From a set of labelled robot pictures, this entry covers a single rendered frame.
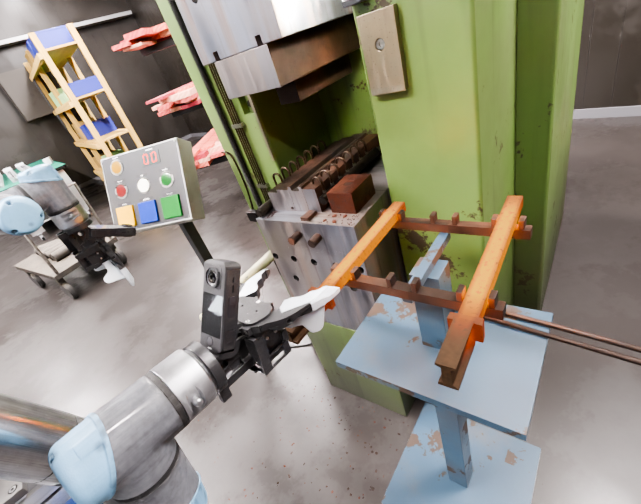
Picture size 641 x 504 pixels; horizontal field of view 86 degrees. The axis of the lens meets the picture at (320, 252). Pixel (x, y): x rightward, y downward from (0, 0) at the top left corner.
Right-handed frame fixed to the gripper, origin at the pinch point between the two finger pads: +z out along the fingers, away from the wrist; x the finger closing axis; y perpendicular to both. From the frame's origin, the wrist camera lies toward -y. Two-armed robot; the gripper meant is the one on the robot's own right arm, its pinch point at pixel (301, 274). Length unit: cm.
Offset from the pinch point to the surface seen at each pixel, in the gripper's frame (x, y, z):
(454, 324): 22.0, 6.1, 4.7
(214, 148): -282, 16, 179
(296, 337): -1.1, 10.5, -3.6
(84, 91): -570, -75, 192
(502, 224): 21.4, 3.5, 31.2
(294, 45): -30, -35, 44
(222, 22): -41, -42, 33
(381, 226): -1.2, 4.3, 26.9
